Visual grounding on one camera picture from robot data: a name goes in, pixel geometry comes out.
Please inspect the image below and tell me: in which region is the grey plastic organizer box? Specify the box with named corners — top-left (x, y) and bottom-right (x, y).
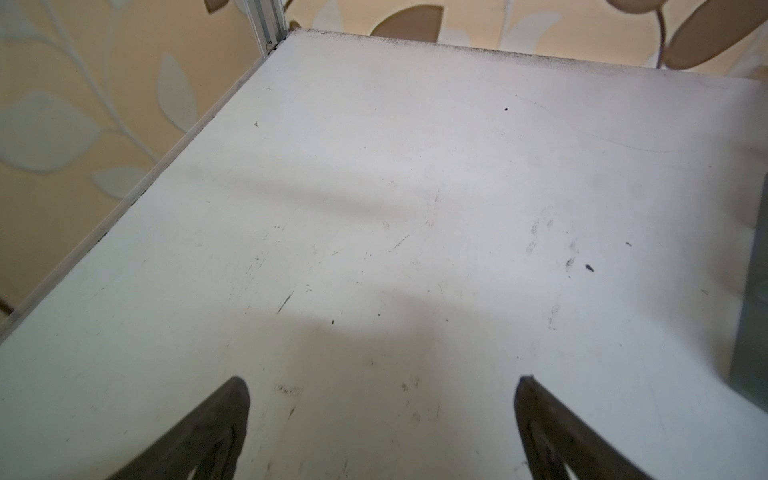
top-left (728, 177), bottom-right (767, 411)

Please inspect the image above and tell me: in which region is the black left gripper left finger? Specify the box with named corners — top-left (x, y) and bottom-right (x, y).
top-left (111, 376), bottom-right (250, 479)

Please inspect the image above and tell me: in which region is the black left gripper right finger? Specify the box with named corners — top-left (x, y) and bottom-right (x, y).
top-left (514, 376), bottom-right (649, 479)

